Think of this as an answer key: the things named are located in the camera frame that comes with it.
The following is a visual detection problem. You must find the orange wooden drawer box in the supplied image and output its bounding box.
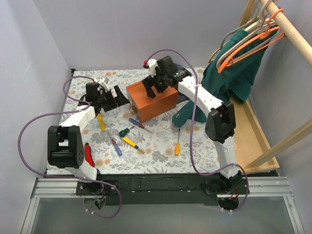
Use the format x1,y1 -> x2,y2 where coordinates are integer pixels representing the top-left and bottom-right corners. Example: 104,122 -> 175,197
126,81 -> 178,122

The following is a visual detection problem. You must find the green stubby screwdriver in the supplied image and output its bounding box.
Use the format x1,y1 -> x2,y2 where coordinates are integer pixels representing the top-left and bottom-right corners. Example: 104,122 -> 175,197
118,126 -> 134,137

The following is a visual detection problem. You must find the yellow black screwdriver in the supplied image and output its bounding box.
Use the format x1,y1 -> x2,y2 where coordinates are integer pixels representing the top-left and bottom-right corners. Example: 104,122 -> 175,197
122,137 -> 145,154

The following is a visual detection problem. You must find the orange handle screwdriver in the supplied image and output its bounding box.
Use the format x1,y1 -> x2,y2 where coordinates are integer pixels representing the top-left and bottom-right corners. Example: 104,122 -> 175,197
175,128 -> 180,156

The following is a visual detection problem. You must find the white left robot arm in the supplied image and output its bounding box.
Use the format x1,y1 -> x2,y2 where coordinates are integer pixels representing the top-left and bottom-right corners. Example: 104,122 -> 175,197
47,81 -> 129,195

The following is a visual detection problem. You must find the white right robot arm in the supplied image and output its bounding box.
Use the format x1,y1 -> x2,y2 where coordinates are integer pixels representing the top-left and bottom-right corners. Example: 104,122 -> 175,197
142,56 -> 242,194

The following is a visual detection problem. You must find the yellow utility knife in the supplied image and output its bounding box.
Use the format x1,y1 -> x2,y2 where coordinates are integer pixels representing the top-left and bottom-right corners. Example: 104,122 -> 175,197
97,113 -> 106,132

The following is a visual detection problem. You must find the dark blue cloth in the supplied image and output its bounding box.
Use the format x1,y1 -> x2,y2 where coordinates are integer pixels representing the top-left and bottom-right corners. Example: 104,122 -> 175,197
174,63 -> 191,103

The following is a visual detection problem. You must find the floral patterned table mat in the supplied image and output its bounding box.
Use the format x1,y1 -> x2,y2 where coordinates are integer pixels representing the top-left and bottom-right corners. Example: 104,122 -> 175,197
46,67 -> 226,175

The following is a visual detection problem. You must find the red utility knife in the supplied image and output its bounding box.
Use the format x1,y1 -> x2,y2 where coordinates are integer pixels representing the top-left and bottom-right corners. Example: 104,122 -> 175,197
84,142 -> 95,168

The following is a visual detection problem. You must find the dark green garment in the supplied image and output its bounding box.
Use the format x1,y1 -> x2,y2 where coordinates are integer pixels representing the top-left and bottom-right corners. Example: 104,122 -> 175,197
172,29 -> 267,128

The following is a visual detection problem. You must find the beige clothes hanger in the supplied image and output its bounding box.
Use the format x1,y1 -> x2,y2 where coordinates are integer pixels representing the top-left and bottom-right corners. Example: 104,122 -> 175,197
216,0 -> 280,74

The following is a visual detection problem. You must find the orange clothes hanger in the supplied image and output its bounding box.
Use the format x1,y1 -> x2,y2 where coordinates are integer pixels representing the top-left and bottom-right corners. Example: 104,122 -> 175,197
217,8 -> 287,74

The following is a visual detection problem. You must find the wooden clothes rack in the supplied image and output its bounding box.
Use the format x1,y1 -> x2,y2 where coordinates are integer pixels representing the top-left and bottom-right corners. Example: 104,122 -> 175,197
219,0 -> 312,173

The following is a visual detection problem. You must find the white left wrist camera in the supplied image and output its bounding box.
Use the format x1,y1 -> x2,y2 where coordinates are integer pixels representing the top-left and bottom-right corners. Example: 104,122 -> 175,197
94,78 -> 110,92

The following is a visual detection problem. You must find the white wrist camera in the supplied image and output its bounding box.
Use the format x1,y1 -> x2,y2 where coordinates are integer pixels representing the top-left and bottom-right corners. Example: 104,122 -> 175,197
143,58 -> 158,77
94,78 -> 110,92

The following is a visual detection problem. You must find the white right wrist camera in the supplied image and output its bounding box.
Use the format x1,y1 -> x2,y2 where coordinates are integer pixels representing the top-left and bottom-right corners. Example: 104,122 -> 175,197
143,58 -> 158,77

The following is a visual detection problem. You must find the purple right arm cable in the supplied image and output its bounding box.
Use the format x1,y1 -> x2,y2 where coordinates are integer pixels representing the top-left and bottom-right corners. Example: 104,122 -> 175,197
144,49 -> 250,213

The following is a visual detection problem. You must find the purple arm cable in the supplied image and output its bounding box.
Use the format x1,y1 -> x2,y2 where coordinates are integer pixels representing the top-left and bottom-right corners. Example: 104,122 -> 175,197
17,76 -> 122,219
144,49 -> 250,213

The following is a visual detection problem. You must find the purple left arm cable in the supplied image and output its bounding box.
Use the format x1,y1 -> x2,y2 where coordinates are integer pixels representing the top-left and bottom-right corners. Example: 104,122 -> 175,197
17,76 -> 122,219

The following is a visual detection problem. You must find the aluminium rail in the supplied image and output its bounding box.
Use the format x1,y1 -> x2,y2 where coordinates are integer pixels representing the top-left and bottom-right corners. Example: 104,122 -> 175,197
31,176 -> 293,198

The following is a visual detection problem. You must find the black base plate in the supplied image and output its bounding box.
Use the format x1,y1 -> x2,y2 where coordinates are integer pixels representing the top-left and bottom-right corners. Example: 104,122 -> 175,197
76,174 -> 247,206

